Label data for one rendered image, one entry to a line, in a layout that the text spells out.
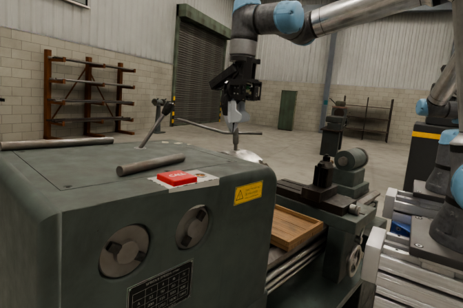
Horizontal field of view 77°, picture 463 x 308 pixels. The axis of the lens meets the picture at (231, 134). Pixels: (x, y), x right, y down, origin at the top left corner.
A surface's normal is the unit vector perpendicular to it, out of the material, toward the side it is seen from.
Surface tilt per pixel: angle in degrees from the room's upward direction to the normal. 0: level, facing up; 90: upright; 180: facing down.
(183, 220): 90
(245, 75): 90
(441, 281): 90
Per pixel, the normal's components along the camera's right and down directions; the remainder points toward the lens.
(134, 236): 0.73, 0.15
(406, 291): -0.54, 0.07
